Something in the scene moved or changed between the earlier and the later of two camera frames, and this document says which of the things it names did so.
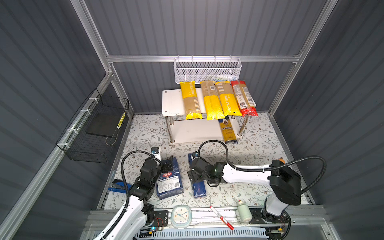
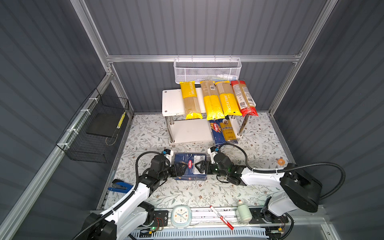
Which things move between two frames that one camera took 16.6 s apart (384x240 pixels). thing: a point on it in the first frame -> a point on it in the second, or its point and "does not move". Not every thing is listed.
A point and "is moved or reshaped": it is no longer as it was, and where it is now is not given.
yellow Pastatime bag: x=229 y=101 does not move
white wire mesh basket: x=206 y=69 does not move
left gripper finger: x=165 y=166 -> x=180 y=169
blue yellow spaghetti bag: x=229 y=135 does not move
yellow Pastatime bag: x=192 y=107 does not move
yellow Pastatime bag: x=213 y=107 does not move
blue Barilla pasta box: x=170 y=184 is moved or reshaped
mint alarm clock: x=181 y=216 does not move
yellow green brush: x=121 y=120 does not move
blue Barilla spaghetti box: x=199 y=188 -> x=217 y=132
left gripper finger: x=168 y=165 -> x=180 y=167
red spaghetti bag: x=244 y=98 does not move
